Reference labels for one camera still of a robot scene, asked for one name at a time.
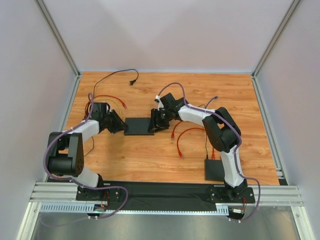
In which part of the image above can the aluminium front rail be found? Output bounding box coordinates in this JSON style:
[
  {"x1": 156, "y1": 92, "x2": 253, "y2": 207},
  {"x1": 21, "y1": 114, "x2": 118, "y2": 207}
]
[{"x1": 30, "y1": 182, "x2": 304, "y2": 207}]

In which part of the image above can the aluminium frame post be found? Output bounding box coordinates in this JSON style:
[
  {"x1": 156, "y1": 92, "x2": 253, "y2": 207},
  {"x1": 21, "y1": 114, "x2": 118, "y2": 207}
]
[
  {"x1": 251, "y1": 0, "x2": 302, "y2": 79},
  {"x1": 34, "y1": 0, "x2": 81, "y2": 77}
]

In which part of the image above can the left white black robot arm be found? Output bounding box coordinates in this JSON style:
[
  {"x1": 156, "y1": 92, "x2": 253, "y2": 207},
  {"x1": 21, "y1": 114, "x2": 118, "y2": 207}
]
[{"x1": 43, "y1": 102, "x2": 128, "y2": 192}]

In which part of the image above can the left aluminium frame post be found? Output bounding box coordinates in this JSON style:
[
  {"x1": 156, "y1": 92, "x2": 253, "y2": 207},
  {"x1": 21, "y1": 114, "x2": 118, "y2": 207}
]
[{"x1": 34, "y1": 0, "x2": 81, "y2": 77}]

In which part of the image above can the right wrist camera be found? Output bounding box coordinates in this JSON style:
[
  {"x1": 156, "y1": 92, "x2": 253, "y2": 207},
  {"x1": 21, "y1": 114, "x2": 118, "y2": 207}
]
[{"x1": 154, "y1": 95, "x2": 163, "y2": 110}]

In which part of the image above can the right aluminium frame post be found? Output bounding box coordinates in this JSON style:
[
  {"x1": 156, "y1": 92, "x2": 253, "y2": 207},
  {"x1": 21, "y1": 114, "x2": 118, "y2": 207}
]
[{"x1": 251, "y1": 0, "x2": 302, "y2": 79}]

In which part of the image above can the black network switch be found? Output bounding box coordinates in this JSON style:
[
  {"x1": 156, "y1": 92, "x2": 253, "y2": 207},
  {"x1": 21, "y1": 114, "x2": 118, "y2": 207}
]
[
  {"x1": 124, "y1": 117, "x2": 154, "y2": 136},
  {"x1": 204, "y1": 159, "x2": 225, "y2": 182}
]

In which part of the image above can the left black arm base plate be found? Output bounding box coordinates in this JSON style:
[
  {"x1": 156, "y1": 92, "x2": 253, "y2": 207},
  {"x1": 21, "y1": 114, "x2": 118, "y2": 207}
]
[{"x1": 75, "y1": 186, "x2": 127, "y2": 202}]

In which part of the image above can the black power cable with plug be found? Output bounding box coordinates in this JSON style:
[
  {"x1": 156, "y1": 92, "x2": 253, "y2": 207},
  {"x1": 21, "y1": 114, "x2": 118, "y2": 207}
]
[{"x1": 83, "y1": 69, "x2": 140, "y2": 157}]

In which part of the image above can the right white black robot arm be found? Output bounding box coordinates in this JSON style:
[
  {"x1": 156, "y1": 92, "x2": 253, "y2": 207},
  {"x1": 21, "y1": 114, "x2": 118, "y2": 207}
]
[{"x1": 148, "y1": 93, "x2": 248, "y2": 200}]

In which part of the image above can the purple loose cable end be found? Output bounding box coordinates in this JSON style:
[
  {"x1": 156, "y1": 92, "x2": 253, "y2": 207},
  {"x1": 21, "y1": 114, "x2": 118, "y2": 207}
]
[{"x1": 204, "y1": 96, "x2": 219, "y2": 111}]

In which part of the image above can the grey slotted cable duct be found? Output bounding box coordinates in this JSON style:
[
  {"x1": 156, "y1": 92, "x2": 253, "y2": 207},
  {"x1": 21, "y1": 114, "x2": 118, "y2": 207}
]
[{"x1": 39, "y1": 202, "x2": 230, "y2": 215}]

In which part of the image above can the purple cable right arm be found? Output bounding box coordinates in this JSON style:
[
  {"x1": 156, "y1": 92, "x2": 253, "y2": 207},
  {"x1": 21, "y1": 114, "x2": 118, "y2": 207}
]
[{"x1": 154, "y1": 82, "x2": 262, "y2": 223}]

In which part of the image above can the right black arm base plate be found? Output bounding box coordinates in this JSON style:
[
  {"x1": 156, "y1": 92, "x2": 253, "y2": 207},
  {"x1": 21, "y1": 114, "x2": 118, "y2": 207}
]
[{"x1": 208, "y1": 185, "x2": 256, "y2": 204}]

